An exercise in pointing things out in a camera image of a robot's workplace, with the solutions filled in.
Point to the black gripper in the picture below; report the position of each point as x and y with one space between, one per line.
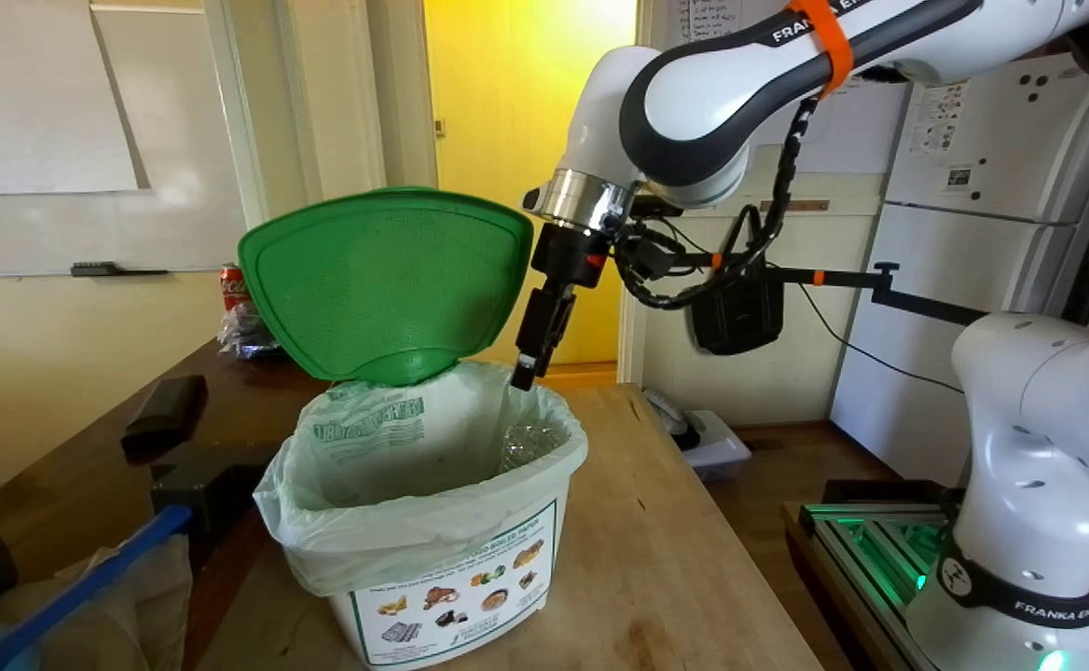
570 253

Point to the pale green bin liner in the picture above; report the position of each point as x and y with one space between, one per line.
447 434

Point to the white bin with green lid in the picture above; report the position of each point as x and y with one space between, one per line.
384 281

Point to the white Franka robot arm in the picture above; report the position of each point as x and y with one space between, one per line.
719 88

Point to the white flat device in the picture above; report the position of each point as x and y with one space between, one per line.
706 442

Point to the black hanging bag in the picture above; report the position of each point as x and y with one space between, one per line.
735 309

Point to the yellow door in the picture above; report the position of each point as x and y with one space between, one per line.
508 98

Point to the white door trim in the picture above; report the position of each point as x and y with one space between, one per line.
324 98

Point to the white paper sheet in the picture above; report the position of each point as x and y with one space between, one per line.
719 15
863 124

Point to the black clamp block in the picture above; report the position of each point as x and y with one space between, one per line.
202 486

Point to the black stapler-like block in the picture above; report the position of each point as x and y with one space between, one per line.
167 414

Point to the large whiteboard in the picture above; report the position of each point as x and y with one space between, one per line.
186 150

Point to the black marker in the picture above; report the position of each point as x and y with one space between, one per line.
116 270

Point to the white refrigerator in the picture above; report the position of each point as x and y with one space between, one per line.
980 247

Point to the dark brown wooden table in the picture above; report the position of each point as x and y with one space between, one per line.
84 460

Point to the white cloth bag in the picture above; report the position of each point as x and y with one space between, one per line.
136 609

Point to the blue bar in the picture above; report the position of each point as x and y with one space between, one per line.
84 583

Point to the small whiteboard with writing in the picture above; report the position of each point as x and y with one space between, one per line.
35 98

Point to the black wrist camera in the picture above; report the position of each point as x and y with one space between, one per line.
657 247

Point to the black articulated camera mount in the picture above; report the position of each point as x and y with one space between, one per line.
894 293

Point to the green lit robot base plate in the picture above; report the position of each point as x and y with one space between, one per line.
882 554

